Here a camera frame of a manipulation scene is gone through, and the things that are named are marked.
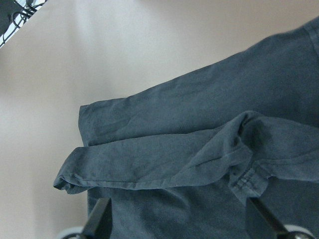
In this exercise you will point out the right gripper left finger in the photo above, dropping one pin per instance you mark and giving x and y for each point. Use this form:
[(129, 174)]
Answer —
[(99, 224)]

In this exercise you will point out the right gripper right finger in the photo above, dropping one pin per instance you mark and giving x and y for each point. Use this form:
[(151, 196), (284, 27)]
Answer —
[(260, 222)]

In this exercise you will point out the black printed t-shirt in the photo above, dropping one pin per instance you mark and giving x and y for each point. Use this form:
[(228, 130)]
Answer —
[(179, 160)]

